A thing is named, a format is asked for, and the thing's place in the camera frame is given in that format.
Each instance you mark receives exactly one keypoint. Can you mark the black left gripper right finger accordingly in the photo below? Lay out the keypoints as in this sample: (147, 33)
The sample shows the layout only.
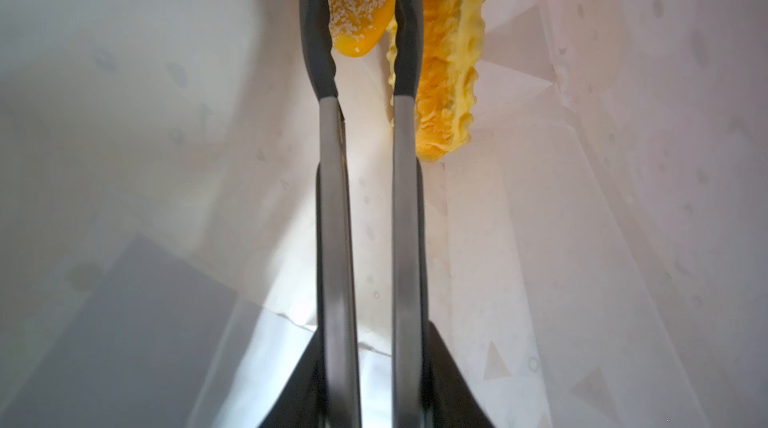
(428, 387)

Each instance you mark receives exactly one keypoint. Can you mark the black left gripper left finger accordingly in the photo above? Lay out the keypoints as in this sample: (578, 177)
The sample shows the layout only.
(324, 390)

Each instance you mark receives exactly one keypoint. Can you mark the cartoon animal paper bag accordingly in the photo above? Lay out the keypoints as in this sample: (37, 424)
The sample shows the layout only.
(597, 252)

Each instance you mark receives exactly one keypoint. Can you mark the ruffled yellow fake bread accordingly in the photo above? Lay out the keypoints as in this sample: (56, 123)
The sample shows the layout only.
(452, 46)

